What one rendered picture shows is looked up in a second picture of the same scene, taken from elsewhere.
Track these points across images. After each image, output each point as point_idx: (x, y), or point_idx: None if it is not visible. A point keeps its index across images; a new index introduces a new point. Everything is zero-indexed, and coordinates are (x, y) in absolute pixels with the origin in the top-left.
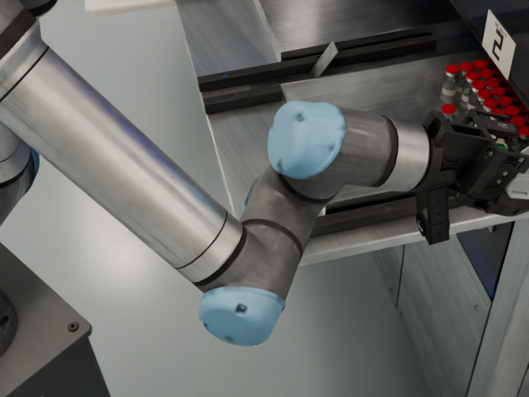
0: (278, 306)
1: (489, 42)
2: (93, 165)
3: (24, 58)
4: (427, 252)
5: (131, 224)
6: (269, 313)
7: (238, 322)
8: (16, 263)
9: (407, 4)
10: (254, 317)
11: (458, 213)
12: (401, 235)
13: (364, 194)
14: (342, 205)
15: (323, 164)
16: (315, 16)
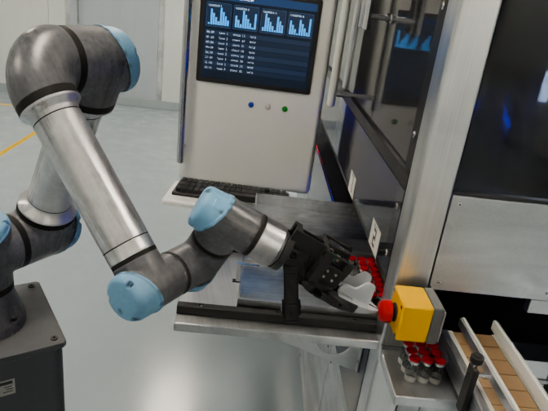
0: (156, 296)
1: (371, 238)
2: (75, 170)
3: (60, 102)
4: (329, 407)
5: (85, 214)
6: (148, 295)
7: (125, 294)
8: (42, 298)
9: (344, 231)
10: (135, 292)
11: (323, 331)
12: (280, 333)
13: (265, 300)
14: (248, 303)
15: (214, 221)
16: (286, 223)
